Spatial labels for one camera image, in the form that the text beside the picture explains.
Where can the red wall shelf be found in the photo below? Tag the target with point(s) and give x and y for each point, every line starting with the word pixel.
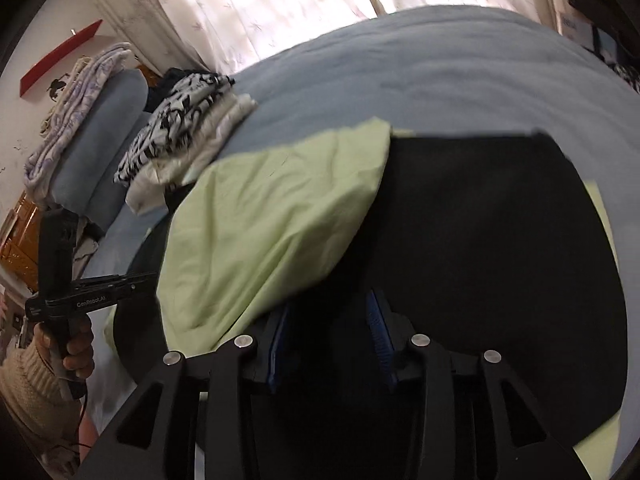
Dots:
pixel 55 55

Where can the black crumpled garment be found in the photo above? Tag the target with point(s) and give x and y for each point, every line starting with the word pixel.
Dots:
pixel 172 80

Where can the white cardboard box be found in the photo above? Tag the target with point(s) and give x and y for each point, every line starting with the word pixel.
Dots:
pixel 575 27

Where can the person's left forearm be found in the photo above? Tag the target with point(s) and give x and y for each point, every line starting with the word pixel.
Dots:
pixel 30 390

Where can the black white patterned hanging garment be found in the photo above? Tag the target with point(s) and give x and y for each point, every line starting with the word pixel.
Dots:
pixel 627 72

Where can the grey-blue pillow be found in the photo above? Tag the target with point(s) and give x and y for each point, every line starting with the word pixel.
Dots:
pixel 105 150

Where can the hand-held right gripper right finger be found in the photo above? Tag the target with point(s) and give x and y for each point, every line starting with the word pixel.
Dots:
pixel 380 335

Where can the purple floral folded blanket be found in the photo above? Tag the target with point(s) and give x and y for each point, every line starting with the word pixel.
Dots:
pixel 70 115

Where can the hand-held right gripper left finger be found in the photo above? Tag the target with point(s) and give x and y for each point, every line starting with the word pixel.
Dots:
pixel 277 342

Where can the black wall sticker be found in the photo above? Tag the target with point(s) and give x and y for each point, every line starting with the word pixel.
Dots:
pixel 57 87

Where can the light green black jacket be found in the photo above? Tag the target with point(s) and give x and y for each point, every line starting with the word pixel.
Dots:
pixel 260 220

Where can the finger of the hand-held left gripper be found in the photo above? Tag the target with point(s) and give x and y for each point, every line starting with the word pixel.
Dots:
pixel 142 280

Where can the person's left hand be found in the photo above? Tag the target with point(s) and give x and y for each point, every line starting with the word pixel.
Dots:
pixel 80 355

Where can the blue bed blanket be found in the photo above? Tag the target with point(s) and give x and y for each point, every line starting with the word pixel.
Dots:
pixel 450 75

